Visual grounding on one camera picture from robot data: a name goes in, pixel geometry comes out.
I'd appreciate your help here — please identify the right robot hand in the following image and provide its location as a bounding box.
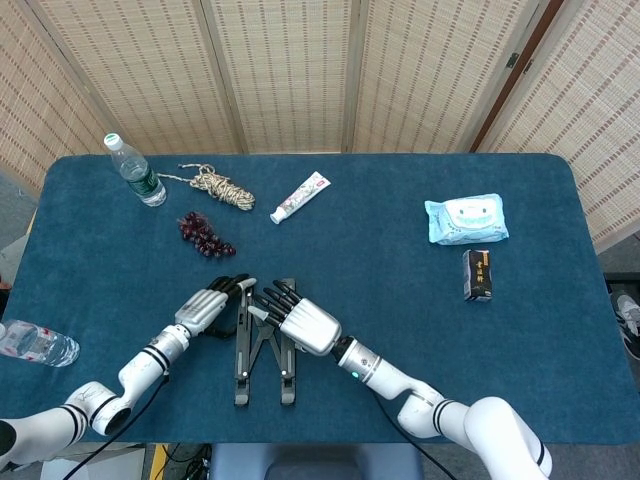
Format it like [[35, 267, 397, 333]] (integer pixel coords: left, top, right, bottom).
[[248, 279, 343, 357]]

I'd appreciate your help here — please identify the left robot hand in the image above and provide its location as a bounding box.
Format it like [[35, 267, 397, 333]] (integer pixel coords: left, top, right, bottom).
[[173, 272, 259, 340]]

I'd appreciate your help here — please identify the black folding laptop stand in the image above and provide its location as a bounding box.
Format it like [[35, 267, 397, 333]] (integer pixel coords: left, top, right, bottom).
[[232, 276, 300, 407]]

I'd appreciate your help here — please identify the dark red grape bunch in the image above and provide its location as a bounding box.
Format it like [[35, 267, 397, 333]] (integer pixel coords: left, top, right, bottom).
[[178, 210, 238, 259]]

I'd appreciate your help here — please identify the white toothpaste tube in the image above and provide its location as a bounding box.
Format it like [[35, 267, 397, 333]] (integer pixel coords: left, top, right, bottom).
[[269, 170, 333, 226]]

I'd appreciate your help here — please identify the blue chair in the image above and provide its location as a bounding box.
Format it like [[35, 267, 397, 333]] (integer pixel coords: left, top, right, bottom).
[[209, 442, 425, 480]]

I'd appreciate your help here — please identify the green label water bottle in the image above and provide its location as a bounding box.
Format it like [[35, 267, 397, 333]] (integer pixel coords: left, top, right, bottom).
[[103, 132, 168, 208]]

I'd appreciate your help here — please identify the red label water bottle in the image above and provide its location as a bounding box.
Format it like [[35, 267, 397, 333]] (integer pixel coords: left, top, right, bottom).
[[0, 319, 81, 369]]

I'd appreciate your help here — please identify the small black carton box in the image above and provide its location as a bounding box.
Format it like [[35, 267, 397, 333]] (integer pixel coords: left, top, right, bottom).
[[461, 248, 495, 303]]

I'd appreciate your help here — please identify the white box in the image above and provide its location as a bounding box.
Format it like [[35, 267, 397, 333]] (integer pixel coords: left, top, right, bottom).
[[42, 443, 146, 480]]

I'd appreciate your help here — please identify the light blue wet wipes pack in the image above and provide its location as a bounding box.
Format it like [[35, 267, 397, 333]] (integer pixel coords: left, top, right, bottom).
[[423, 193, 511, 246]]

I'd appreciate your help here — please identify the blue table cloth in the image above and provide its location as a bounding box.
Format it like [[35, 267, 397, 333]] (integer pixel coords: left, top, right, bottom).
[[0, 153, 640, 446]]

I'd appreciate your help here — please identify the grey sneaker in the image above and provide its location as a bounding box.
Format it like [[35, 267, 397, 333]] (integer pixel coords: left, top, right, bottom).
[[610, 292, 640, 360]]

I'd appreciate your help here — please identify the coiled beige rope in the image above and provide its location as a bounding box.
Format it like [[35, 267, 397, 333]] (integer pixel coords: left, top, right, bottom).
[[157, 162, 257, 213]]

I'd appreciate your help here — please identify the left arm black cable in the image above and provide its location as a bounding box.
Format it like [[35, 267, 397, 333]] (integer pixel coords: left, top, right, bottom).
[[64, 374, 169, 480]]

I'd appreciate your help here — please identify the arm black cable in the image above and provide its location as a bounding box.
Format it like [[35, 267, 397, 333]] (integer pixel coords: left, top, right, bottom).
[[64, 374, 169, 480], [369, 389, 451, 480]]

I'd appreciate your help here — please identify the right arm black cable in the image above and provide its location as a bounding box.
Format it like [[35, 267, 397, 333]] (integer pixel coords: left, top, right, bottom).
[[369, 389, 451, 480]]

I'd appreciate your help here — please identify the black floor cable bundle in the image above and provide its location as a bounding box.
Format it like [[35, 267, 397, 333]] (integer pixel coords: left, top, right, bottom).
[[164, 442, 214, 480]]

